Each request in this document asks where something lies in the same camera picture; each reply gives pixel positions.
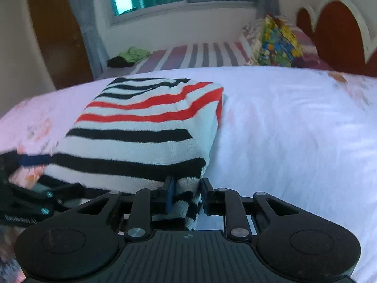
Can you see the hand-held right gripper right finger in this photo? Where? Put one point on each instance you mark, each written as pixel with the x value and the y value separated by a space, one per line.
pixel 206 196

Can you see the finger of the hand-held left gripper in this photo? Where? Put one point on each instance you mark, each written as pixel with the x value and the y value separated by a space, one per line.
pixel 34 160
pixel 66 193

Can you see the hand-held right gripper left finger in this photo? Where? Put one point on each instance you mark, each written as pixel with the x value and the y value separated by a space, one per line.
pixel 170 194

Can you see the black red striped white shirt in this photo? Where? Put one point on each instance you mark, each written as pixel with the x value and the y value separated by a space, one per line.
pixel 141 129

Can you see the white floral blanket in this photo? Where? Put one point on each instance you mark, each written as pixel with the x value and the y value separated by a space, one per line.
pixel 294 138

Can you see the brown wooden door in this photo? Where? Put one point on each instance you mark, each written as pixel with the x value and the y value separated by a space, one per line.
pixel 59 35

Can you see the black cloth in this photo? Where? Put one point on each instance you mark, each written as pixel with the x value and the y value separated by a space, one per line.
pixel 117 62

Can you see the pink grey striped bed sheet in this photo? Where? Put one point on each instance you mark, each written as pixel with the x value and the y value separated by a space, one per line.
pixel 182 56

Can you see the green cloth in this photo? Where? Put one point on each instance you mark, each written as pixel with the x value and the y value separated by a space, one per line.
pixel 135 53

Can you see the colourful printed pillow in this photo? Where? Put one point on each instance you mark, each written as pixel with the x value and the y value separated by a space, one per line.
pixel 277 44

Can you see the pink striped pillow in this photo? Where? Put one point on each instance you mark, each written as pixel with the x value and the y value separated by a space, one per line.
pixel 250 31

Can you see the white framed window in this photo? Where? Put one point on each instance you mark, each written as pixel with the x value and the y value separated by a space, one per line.
pixel 182 8

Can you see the red-brown scalloped headboard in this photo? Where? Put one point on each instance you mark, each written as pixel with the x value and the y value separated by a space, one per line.
pixel 335 32

